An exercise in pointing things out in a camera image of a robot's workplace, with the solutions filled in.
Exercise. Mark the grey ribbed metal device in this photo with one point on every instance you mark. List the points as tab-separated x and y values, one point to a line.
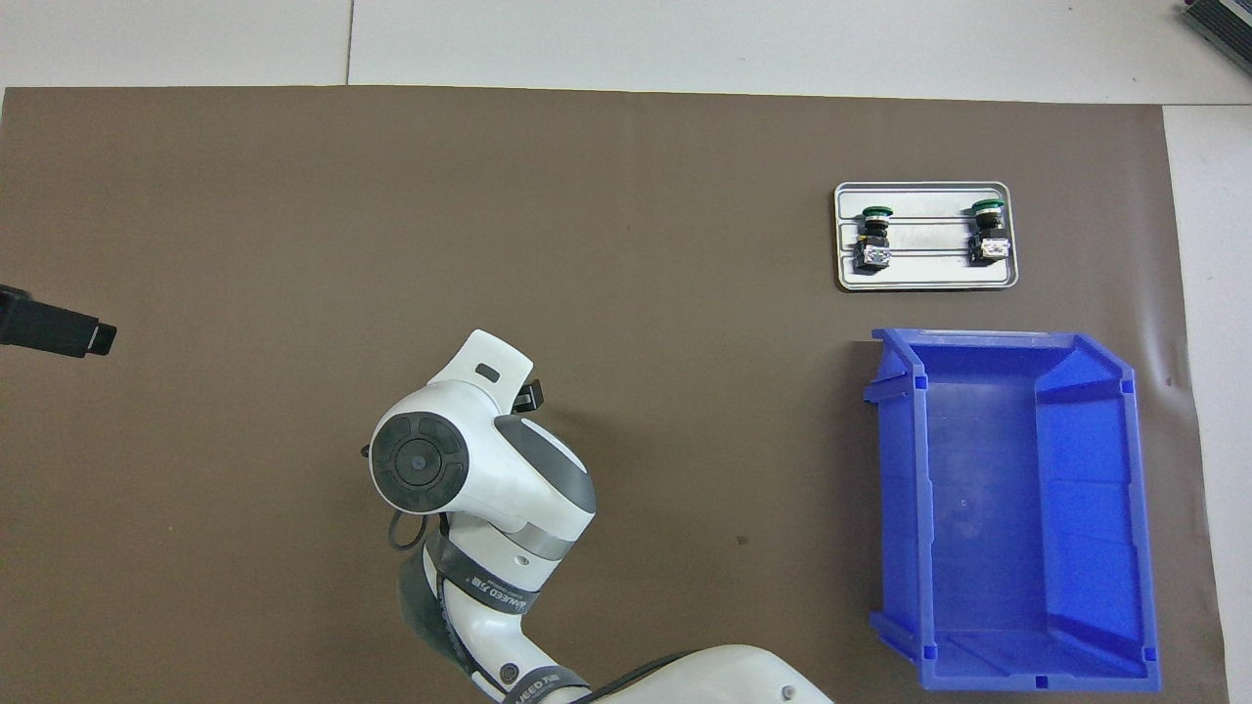
1223	20

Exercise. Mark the brown table mat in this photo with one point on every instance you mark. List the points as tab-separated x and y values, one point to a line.
489	244

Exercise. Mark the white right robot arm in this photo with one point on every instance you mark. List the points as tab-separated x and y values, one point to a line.
509	489

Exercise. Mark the grey metal tray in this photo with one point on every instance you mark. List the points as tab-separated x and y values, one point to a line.
924	279

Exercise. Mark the green push button switch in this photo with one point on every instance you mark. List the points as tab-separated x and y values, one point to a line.
873	240
988	240

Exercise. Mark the blue plastic storage bin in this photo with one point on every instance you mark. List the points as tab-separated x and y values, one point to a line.
978	508

